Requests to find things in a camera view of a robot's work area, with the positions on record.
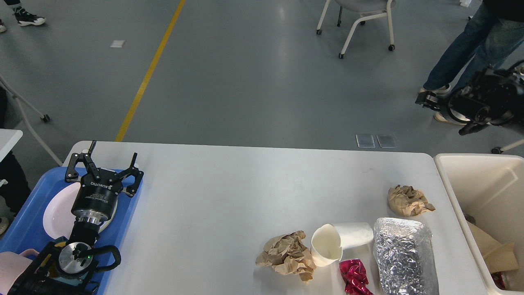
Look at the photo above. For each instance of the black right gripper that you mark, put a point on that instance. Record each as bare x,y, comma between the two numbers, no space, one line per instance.
471,108

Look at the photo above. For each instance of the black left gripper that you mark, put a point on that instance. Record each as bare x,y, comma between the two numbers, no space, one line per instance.
96,198

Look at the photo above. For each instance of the pink plate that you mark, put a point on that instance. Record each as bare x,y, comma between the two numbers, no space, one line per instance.
58,221

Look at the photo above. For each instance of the small brown paper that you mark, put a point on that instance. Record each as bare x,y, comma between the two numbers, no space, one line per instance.
408,202

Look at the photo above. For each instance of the silver foil bag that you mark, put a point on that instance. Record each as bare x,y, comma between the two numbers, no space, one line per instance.
405,257

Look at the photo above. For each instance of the brown paper bag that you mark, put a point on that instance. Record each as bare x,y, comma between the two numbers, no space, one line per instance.
498,256

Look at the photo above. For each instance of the teal mug yellow inside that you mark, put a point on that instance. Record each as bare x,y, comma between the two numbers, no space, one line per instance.
72,264

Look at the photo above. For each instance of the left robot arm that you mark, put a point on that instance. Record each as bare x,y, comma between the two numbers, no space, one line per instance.
81,167

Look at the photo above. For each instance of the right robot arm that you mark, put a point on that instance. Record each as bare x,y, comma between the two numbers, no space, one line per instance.
494,97

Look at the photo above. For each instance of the chair caster right edge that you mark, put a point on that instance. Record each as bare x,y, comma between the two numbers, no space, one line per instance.
502,149

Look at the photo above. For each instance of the beige plastic bin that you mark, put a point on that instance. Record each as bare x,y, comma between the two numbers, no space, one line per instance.
490,188

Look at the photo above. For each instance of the person in dark clothes left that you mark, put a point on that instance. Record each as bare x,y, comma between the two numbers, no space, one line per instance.
16,191

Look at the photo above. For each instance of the white side table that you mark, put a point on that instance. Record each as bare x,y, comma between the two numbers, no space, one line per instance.
8,139

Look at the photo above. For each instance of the pink mug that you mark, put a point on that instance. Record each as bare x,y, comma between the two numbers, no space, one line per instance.
12,265

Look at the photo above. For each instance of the white office chair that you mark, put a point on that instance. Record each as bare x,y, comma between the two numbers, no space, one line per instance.
367,10

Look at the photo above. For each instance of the white rolling stand left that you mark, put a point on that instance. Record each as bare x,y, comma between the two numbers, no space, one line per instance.
44,117

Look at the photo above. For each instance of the red wrapper in bin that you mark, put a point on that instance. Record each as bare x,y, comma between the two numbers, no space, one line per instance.
499,280

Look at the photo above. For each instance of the white paper cup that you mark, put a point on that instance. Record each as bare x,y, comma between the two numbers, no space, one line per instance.
329,241

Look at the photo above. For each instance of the person in black pants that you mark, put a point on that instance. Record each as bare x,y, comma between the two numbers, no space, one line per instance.
23,17

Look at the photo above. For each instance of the red foil wrapper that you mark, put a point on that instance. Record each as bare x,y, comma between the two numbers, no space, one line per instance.
354,275

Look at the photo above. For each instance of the crumpled brown paper ball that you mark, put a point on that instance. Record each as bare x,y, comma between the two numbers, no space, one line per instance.
287,255

